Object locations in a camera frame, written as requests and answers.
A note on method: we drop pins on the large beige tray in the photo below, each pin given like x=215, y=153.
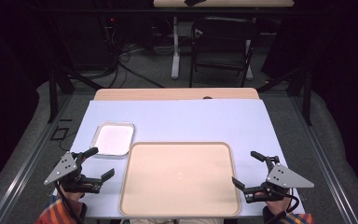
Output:
x=180, y=179

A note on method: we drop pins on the white-legged wooden desk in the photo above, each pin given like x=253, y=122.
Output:
x=223, y=3

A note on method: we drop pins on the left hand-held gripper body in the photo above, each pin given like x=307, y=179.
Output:
x=64, y=169

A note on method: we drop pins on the small white metal tray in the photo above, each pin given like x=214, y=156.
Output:
x=113, y=138

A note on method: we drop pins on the dark object on desk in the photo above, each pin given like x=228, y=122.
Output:
x=194, y=2

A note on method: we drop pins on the person's left hand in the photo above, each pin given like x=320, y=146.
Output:
x=72, y=192

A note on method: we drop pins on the black floor socket frame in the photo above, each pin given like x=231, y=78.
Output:
x=59, y=133

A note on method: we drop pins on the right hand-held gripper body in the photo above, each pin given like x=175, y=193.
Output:
x=281, y=179

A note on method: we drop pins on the person's right hand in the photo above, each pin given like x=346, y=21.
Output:
x=275, y=203

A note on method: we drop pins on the black metal stand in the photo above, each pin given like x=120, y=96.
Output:
x=59, y=90
x=295, y=87

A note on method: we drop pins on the light blue table mat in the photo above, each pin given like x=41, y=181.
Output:
x=183, y=121

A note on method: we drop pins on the black folding chair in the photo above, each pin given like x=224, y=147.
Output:
x=222, y=46

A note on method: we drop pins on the wooden table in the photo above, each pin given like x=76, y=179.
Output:
x=174, y=94

